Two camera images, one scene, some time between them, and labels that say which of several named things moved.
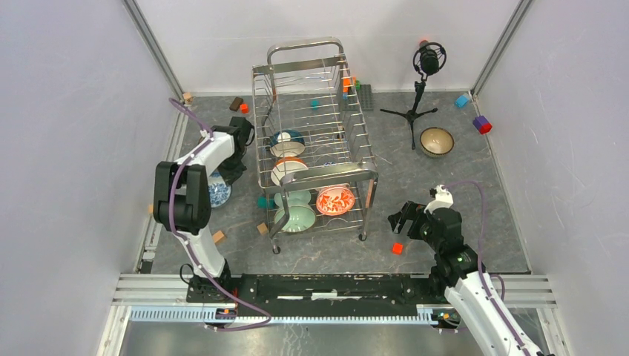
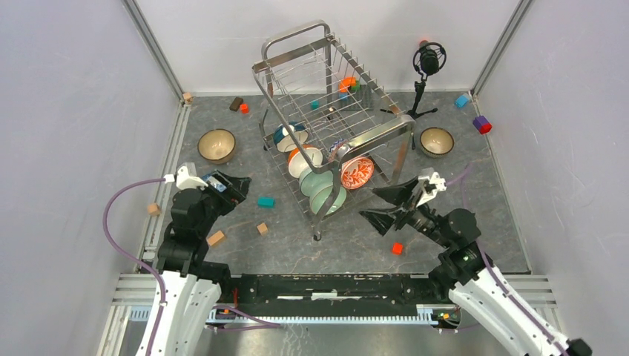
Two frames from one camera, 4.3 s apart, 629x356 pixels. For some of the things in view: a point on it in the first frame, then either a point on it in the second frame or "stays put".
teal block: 264,203 stays put
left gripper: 231,176 -> 235,192
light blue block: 461,101 stays put
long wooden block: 218,236 stays put
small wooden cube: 262,228 stays put
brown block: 236,103 stays put
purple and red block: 482,124 stays put
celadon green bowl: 297,197 -> 311,182
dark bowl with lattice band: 436,142 stays put
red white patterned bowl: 334,199 -> 356,172
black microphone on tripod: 427,60 stays put
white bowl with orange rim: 286,165 -> 297,164
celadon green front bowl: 300,218 -> 322,196
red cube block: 397,248 stays put
